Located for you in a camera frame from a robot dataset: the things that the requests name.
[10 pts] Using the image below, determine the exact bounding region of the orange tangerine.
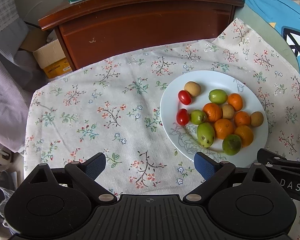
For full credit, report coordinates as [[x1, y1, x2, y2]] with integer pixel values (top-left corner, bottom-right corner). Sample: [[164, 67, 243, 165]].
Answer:
[[214, 119, 235, 140], [234, 111, 251, 127], [203, 102, 222, 123], [234, 125, 254, 147], [227, 93, 243, 112]]

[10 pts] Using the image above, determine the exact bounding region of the brown longan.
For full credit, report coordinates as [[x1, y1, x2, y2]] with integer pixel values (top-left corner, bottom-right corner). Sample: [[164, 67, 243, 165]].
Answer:
[[221, 104, 235, 120], [184, 81, 202, 97], [250, 112, 264, 127]]

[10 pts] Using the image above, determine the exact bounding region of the red cherry tomato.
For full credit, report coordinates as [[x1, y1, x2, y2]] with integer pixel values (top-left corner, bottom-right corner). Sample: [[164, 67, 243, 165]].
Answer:
[[176, 108, 190, 126], [178, 90, 192, 105]]

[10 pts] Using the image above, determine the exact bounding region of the large green jujube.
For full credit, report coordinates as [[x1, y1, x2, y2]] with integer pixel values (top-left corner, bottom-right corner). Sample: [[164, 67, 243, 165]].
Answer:
[[209, 89, 228, 105]]

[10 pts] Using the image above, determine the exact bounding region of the white ceramic plate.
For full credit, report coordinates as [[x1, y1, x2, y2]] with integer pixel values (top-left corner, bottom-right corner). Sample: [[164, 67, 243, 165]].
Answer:
[[160, 70, 268, 167]]

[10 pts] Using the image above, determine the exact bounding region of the floral tablecloth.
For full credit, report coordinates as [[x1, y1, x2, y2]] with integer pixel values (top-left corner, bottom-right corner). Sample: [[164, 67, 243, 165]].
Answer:
[[24, 19, 300, 196]]

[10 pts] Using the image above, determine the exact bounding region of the checkered grey cloth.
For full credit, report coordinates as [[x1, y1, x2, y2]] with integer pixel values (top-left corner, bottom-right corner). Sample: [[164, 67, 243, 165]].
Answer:
[[0, 0, 45, 152]]

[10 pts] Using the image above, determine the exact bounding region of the open cardboard box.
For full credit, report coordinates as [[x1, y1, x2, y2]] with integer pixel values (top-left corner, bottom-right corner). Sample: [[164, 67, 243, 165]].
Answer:
[[20, 25, 72, 81]]

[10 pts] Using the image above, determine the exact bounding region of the brown wooden cabinet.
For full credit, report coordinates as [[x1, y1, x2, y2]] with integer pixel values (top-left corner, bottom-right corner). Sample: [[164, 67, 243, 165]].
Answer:
[[38, 0, 244, 70]]

